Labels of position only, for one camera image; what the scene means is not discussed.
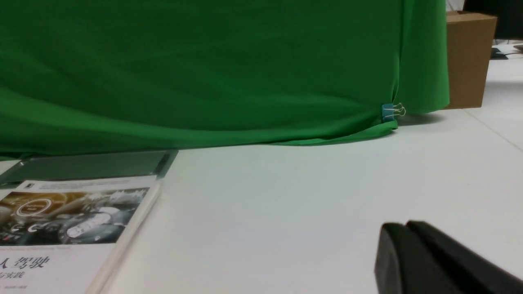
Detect brown cardboard box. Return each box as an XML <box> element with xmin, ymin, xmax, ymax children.
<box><xmin>446</xmin><ymin>11</ymin><xmax>497</xmax><ymax>109</ymax></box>

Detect green backdrop cloth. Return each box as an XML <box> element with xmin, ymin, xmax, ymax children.
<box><xmin>0</xmin><ymin>0</ymin><xmax>449</xmax><ymax>160</ymax></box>

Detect blue binder clip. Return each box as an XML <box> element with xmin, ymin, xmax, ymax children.
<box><xmin>381</xmin><ymin>103</ymin><xmax>407</xmax><ymax>123</ymax></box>

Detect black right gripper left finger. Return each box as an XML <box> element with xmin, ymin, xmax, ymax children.
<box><xmin>374</xmin><ymin>223</ymin><xmax>463</xmax><ymax>294</ymax></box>

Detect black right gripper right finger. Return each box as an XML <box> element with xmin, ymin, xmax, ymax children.
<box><xmin>407</xmin><ymin>220</ymin><xmax>523</xmax><ymax>294</ymax></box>

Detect silver desk cable hatch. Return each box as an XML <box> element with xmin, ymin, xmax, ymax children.
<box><xmin>0</xmin><ymin>149</ymin><xmax>178</xmax><ymax>189</ymax></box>

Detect white autonomous driving book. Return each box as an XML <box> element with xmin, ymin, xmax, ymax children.
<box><xmin>0</xmin><ymin>175</ymin><xmax>163</xmax><ymax>294</ymax></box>

